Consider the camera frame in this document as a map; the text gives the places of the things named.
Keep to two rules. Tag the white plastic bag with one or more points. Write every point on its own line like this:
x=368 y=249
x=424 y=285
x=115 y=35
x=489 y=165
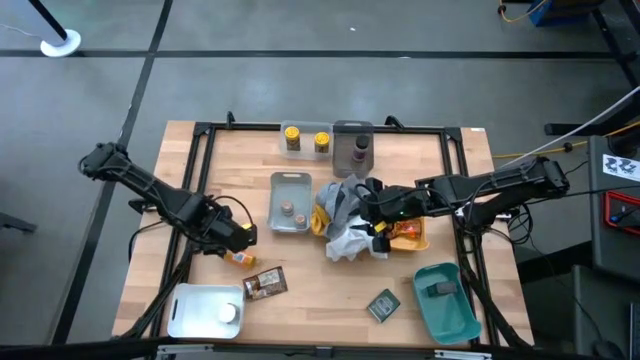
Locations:
x=350 y=242

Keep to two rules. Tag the yellow-lid spice jar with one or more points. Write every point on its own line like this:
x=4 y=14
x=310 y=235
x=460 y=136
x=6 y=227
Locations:
x=292 y=138
x=322 y=142

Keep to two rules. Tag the white round pole base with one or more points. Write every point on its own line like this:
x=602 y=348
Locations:
x=72 y=46

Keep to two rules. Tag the white printed sticker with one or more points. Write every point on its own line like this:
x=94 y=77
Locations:
x=620 y=167

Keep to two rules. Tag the clear plastic bin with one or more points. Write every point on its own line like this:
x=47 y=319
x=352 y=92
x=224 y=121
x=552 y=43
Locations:
x=306 y=152

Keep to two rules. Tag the dark grey spice packet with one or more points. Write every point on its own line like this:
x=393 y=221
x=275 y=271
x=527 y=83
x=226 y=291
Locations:
x=442 y=289

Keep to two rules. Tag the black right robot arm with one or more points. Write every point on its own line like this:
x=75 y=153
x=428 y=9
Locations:
x=500 y=185

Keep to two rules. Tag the brown foil spice packet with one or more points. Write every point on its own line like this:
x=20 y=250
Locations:
x=265 y=283

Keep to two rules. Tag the teal plastic bin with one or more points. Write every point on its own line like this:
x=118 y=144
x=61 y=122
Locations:
x=450 y=320

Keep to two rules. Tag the black pole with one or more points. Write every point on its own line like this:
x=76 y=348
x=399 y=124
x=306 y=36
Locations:
x=47 y=17

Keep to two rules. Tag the white-lid bagel seasoning jar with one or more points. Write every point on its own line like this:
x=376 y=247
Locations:
x=227 y=313

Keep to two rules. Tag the purple spice bottle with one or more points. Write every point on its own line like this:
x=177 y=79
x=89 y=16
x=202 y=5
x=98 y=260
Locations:
x=360 y=150

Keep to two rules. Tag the black computer mouse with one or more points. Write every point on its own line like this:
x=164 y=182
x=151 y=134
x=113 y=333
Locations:
x=607 y=350

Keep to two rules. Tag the grey cloth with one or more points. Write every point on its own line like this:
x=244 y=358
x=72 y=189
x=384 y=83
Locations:
x=335 y=205

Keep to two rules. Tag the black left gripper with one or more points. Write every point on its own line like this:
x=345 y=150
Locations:
x=227 y=232

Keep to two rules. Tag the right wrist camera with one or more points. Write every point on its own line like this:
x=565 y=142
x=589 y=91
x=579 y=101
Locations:
x=374 y=185

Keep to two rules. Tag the red-framed device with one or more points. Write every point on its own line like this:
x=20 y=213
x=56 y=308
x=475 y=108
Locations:
x=607 y=212

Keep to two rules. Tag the small jar of red spice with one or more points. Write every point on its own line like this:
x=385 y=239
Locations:
x=300 y=220

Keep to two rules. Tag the black cabinet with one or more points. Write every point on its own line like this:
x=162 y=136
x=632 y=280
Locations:
x=597 y=250

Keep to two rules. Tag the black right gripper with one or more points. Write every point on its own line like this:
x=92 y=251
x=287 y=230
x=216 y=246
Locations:
x=392 y=205

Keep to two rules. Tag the dark grey plastic bin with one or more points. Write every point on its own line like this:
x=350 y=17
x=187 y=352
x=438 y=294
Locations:
x=345 y=162

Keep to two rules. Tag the black furniture foot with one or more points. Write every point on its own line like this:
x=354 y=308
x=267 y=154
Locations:
x=17 y=224

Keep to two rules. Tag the blue box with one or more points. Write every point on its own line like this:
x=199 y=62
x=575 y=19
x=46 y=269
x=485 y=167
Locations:
x=550 y=12

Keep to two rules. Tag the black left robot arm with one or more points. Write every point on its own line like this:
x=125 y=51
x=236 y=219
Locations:
x=150 y=185

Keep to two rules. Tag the light grey plastic bin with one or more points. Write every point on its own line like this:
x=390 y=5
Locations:
x=285 y=190

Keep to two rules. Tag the shiny orange spice packet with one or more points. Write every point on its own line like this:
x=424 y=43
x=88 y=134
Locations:
x=407 y=230

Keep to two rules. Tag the black front crossbar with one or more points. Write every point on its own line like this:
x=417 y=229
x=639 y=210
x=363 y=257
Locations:
x=75 y=350

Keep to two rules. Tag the white plastic bin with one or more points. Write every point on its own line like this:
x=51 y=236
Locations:
x=195 y=310

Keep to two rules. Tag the small jar of brown spice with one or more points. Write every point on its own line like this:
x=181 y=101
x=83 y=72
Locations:
x=287 y=208

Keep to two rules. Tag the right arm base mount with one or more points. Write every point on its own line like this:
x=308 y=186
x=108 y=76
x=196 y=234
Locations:
x=487 y=215

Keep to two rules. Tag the orange spice bottle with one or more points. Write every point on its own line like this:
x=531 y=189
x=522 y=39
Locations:
x=242 y=259

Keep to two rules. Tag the black metal stand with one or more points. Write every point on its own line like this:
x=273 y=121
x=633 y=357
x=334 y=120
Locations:
x=620 y=35

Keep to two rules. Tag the dark green spice packet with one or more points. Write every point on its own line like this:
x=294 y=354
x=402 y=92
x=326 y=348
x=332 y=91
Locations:
x=383 y=305

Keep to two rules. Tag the black metal table frame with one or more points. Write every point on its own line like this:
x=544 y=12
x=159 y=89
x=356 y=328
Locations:
x=240 y=126

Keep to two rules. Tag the mustard yellow plastic bin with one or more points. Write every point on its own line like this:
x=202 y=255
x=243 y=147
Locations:
x=415 y=245

